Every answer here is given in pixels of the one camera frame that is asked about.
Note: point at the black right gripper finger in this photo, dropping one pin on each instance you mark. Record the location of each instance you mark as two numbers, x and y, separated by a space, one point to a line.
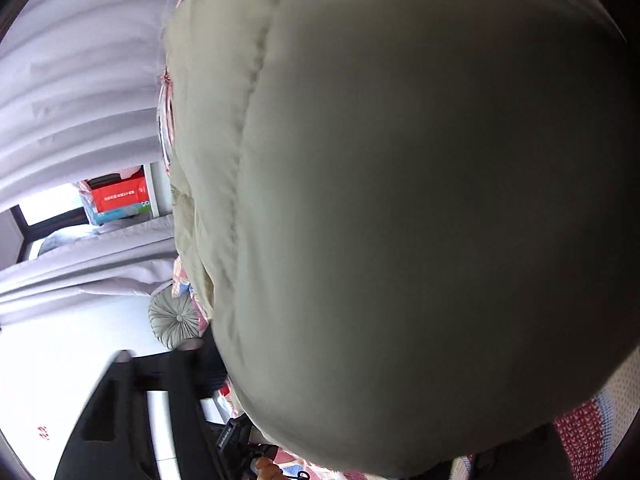
113 439

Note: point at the khaki padded jacket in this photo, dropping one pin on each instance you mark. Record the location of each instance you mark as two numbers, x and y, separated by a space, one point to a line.
400 209

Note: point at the left hand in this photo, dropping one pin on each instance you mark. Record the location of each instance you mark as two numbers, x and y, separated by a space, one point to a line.
267 470

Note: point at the grey round pleated cushion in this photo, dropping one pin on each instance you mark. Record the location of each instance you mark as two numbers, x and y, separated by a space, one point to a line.
173 319

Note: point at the red box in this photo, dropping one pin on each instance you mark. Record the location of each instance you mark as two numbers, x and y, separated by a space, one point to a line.
121 194

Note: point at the lilac curtain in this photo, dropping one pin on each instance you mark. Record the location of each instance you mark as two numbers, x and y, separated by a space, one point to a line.
80 81

